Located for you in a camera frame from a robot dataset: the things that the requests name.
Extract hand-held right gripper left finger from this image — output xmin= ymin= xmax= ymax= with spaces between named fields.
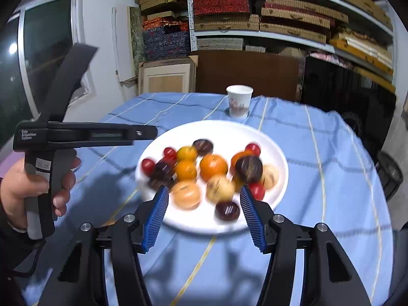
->
xmin=38 ymin=185 xmax=169 ymax=306

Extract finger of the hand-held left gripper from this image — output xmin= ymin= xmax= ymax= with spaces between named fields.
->
xmin=80 ymin=125 xmax=158 ymax=149

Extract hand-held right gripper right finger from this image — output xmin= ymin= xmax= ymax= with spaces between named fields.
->
xmin=240 ymin=185 xmax=372 ymax=306

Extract dark red plum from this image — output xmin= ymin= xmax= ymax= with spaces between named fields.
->
xmin=214 ymin=201 xmax=240 ymax=222
xmin=150 ymin=160 xmax=176 ymax=179

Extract dark purple mangosteen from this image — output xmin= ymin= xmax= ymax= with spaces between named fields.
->
xmin=148 ymin=177 xmax=175 ymax=192
xmin=235 ymin=155 xmax=264 ymax=182
xmin=193 ymin=139 xmax=214 ymax=156

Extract pale orange persimmon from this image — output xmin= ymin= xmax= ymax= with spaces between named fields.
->
xmin=170 ymin=180 xmax=202 ymax=210

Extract yellow striped pepino melon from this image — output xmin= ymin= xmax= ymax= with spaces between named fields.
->
xmin=206 ymin=175 xmax=236 ymax=203
xmin=261 ymin=165 xmax=280 ymax=189

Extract orange-yellow tomato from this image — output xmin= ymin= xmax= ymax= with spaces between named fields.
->
xmin=175 ymin=161 xmax=197 ymax=181

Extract yellow tomato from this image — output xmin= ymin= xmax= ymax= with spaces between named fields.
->
xmin=177 ymin=146 xmax=198 ymax=162

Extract white oval plate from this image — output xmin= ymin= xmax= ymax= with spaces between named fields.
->
xmin=134 ymin=120 xmax=289 ymax=235

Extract person's left hand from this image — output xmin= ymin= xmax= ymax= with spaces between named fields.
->
xmin=0 ymin=158 xmax=82 ymax=230

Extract blue checked tablecloth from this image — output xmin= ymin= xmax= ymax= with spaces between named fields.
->
xmin=19 ymin=92 xmax=394 ymax=306

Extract narrow white board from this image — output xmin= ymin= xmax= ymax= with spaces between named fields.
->
xmin=111 ymin=6 xmax=134 ymax=85

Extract stack of blue patterned boxes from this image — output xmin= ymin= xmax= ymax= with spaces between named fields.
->
xmin=143 ymin=30 xmax=191 ymax=61

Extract green patterned board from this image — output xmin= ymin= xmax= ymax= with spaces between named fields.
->
xmin=128 ymin=6 xmax=145 ymax=62

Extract orange-red patterned boxes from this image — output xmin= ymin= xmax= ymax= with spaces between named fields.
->
xmin=142 ymin=17 xmax=190 ymax=34

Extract white framed sliding window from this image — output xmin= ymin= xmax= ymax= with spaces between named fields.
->
xmin=0 ymin=0 xmax=96 ymax=128

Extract white paper cup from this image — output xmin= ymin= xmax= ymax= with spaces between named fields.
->
xmin=226 ymin=85 xmax=254 ymax=120

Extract white metal shelf rack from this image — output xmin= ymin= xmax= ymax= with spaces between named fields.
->
xmin=186 ymin=0 xmax=396 ymax=83

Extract grey-white woven box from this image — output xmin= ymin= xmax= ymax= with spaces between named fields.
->
xmin=197 ymin=37 xmax=244 ymax=51

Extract brown board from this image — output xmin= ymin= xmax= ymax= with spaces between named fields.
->
xmin=194 ymin=50 xmax=300 ymax=101

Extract black wheel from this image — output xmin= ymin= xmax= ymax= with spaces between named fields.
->
xmin=376 ymin=151 xmax=405 ymax=202

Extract black flat panel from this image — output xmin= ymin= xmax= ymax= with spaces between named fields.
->
xmin=300 ymin=56 xmax=397 ymax=157

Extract large red patterned box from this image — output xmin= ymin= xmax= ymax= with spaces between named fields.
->
xmin=193 ymin=0 xmax=250 ymax=16

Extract pink patterned cloth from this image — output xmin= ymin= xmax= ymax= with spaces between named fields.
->
xmin=309 ymin=52 xmax=335 ymax=62

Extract stack of tan woven boxes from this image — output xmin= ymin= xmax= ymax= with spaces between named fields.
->
xmin=191 ymin=0 xmax=392 ymax=43

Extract stack of yellow flat boxes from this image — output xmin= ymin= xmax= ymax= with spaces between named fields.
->
xmin=328 ymin=32 xmax=396 ymax=83

